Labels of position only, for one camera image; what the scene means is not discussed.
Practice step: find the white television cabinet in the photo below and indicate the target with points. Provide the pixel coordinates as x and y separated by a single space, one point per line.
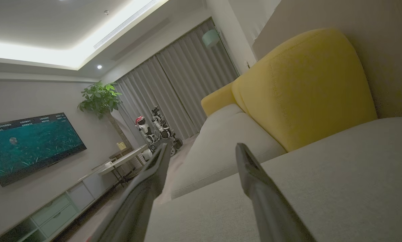
56 211

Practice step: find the floor lamp teal shade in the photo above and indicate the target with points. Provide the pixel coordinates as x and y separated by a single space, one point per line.
210 38

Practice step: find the grey pleated curtain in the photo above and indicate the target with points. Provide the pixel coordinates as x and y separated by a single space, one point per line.
174 87

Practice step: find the white robot red cap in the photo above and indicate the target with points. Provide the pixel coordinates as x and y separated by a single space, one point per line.
144 129

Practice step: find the white ceiling air vent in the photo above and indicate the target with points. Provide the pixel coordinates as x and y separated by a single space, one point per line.
123 25

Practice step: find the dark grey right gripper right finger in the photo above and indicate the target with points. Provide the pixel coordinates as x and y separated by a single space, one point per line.
268 208

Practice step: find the wall mounted flat television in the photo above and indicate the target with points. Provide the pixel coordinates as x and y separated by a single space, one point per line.
29 148

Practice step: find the green potted tree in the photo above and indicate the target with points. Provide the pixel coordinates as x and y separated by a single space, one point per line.
100 99

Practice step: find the white cylinder device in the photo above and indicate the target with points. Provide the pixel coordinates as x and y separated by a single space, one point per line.
147 154

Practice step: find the black white wheeled robot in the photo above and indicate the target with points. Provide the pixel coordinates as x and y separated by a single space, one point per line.
162 129

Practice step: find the white table black legs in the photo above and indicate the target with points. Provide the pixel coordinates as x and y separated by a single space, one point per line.
127 159

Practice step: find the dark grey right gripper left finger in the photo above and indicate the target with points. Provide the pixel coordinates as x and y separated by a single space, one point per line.
144 201

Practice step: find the yellow tissue box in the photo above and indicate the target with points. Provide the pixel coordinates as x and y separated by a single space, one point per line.
121 146

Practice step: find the yellow sofa back cushion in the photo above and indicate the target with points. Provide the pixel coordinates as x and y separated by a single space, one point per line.
217 99
305 90

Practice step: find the grey fabric couch cushion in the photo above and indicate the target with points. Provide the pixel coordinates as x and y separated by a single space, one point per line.
338 188

